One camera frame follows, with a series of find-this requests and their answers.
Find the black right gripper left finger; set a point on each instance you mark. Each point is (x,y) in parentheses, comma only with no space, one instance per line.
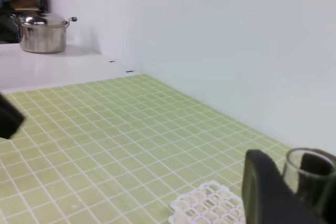
(11,119)

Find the stainless steel pot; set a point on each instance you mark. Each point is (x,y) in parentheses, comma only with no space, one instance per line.
(40,32)

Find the clear glass test tube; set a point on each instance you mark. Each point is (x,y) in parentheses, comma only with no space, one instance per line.
(310,174)

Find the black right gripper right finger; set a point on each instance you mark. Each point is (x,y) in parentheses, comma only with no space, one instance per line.
(268,199)

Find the white plastic test tube rack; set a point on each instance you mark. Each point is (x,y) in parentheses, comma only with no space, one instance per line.
(211,202)

